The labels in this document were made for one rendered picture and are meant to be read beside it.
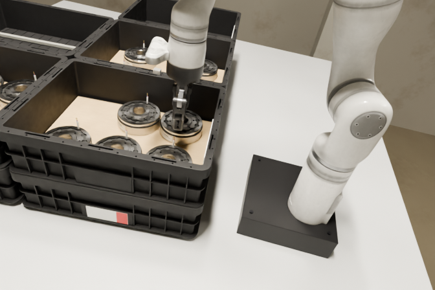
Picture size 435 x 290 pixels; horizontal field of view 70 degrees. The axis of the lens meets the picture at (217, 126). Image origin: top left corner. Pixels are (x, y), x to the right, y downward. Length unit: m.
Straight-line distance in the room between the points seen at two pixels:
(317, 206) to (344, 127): 0.21
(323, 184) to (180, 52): 0.38
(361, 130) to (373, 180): 0.49
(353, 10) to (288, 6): 1.88
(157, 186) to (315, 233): 0.36
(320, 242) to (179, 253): 0.30
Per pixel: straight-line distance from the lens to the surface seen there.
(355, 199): 0.97
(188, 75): 0.62
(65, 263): 0.74
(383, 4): 0.49
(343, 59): 0.57
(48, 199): 0.79
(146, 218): 0.72
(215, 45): 1.06
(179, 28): 0.59
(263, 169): 0.83
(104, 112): 0.84
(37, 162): 0.71
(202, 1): 0.60
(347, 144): 0.60
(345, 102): 0.57
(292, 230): 0.73
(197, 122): 0.77
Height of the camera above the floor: 1.33
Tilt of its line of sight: 38 degrees down
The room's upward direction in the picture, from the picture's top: 11 degrees clockwise
